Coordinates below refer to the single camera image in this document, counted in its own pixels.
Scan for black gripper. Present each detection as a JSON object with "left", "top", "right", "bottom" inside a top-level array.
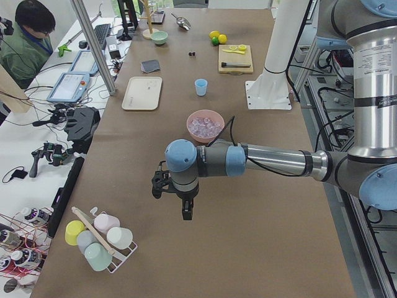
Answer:
[{"left": 176, "top": 185, "right": 199, "bottom": 220}]

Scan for clear ice cubes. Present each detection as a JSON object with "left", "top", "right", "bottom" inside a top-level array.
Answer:
[{"left": 188, "top": 117, "right": 223, "bottom": 138}]

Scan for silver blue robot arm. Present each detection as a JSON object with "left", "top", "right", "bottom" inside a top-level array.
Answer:
[{"left": 152, "top": 1, "right": 396, "bottom": 220}]

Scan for white cup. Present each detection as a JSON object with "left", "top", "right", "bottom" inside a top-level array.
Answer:
[{"left": 106, "top": 227, "right": 133, "bottom": 250}]

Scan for pink cup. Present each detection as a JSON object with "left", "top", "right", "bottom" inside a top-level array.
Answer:
[{"left": 94, "top": 214, "right": 120, "bottom": 234}]

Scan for mint green cup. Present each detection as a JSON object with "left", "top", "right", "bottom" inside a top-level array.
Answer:
[{"left": 84, "top": 243, "right": 112, "bottom": 271}]

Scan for grey cup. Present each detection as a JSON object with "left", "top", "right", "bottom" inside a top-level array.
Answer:
[{"left": 77, "top": 230, "right": 97, "bottom": 254}]

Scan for yellow cup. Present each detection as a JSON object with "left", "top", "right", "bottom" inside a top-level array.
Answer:
[{"left": 65, "top": 220, "right": 86, "bottom": 246}]

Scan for light blue cup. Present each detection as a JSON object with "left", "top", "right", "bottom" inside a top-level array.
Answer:
[{"left": 194, "top": 78, "right": 208, "bottom": 96}]

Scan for metal ice scoop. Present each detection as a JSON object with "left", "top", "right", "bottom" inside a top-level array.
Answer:
[{"left": 171, "top": 13, "right": 191, "bottom": 30}]

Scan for pink bowl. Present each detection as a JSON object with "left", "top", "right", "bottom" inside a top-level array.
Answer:
[{"left": 186, "top": 109, "right": 225, "bottom": 143}]

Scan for cream rabbit tray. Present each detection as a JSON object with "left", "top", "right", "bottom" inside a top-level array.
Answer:
[{"left": 122, "top": 76, "right": 163, "bottom": 111}]

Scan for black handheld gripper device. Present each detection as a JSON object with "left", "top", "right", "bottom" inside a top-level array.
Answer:
[{"left": 29, "top": 142, "right": 74, "bottom": 178}]

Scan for grey folded cloth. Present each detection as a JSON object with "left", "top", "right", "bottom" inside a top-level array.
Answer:
[{"left": 141, "top": 60, "right": 160, "bottom": 73}]

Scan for wooden cutting board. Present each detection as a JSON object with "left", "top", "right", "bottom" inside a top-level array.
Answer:
[{"left": 218, "top": 45, "right": 254, "bottom": 74}]

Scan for yellow plastic knife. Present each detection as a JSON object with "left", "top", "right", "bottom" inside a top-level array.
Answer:
[{"left": 221, "top": 49, "right": 246, "bottom": 55}]

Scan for teach pendant tablet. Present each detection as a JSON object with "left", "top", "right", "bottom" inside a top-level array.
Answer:
[
  {"left": 47, "top": 71, "right": 90, "bottom": 103},
  {"left": 69, "top": 50, "right": 99, "bottom": 76}
]

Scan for green lime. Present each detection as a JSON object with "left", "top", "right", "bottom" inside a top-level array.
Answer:
[{"left": 211, "top": 37, "right": 220, "bottom": 46}]

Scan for lemon half slice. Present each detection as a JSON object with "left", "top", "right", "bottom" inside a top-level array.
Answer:
[{"left": 238, "top": 45, "right": 247, "bottom": 52}]

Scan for green bowl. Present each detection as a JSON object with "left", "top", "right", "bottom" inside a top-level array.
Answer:
[{"left": 151, "top": 31, "right": 168, "bottom": 45}]

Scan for wooden mug tree stand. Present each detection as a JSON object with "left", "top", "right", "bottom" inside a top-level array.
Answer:
[{"left": 140, "top": 0, "right": 159, "bottom": 40}]

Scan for black keyboard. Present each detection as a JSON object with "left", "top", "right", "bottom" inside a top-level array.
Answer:
[{"left": 94, "top": 24, "right": 111, "bottom": 50}]

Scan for person in green jacket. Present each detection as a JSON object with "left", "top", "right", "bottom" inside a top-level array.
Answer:
[{"left": 1, "top": 1, "right": 56, "bottom": 89}]

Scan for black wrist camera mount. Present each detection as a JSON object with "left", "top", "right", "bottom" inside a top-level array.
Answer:
[{"left": 151, "top": 160, "right": 173, "bottom": 199}]

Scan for white wire cup rack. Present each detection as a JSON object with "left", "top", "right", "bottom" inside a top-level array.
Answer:
[{"left": 71, "top": 207, "right": 138, "bottom": 273}]

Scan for aluminium frame post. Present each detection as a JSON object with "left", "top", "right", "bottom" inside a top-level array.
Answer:
[{"left": 70, "top": 0, "right": 116, "bottom": 96}]

